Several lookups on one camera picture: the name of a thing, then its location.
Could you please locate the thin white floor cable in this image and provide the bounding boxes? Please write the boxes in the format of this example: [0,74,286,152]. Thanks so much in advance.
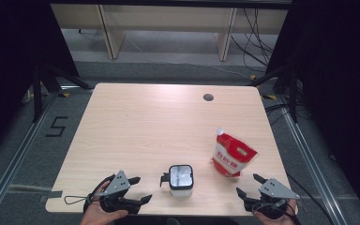
[127,38,253,80]

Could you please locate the black metal stand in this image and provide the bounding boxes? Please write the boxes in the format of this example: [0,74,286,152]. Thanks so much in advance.
[31,62,92,123]
[248,65,300,124]

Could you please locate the black floor cables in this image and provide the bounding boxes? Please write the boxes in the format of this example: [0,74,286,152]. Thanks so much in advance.
[263,102,308,127]

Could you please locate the beige wooden shelf unit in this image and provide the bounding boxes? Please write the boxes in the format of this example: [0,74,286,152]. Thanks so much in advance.
[49,3,290,62]

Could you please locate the black gripper hand strap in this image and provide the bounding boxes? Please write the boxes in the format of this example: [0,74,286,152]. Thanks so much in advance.
[82,173,116,214]

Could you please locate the clear jar with black lid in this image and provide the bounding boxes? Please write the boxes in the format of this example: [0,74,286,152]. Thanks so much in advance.
[159,164,195,198]

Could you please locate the person's right hand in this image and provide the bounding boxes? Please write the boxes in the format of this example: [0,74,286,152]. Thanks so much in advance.
[252,200,299,225]

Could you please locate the thin black cord loop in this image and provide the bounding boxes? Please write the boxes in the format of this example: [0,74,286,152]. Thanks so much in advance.
[64,195,90,205]

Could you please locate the black curtain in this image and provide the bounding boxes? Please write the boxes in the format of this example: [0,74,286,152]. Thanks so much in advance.
[265,0,360,225]
[0,0,80,163]

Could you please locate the grey tape strip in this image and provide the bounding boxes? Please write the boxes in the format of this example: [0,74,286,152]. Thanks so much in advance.
[38,190,64,203]

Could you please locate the bundle of black cables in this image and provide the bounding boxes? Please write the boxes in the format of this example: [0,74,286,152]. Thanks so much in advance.
[229,8,279,68]

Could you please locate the person's left hand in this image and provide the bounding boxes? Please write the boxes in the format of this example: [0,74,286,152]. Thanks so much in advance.
[81,182,129,225]

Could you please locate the red and white sugar pouch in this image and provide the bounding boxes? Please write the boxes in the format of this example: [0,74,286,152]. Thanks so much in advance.
[210,127,259,178]

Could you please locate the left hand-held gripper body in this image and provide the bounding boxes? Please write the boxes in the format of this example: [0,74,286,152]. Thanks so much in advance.
[98,170,143,215]

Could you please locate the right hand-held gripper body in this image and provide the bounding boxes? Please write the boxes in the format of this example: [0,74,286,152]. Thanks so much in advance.
[245,177,301,220]

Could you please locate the metal floor rail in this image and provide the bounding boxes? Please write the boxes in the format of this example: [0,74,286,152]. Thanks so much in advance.
[0,92,60,225]
[277,95,349,225]

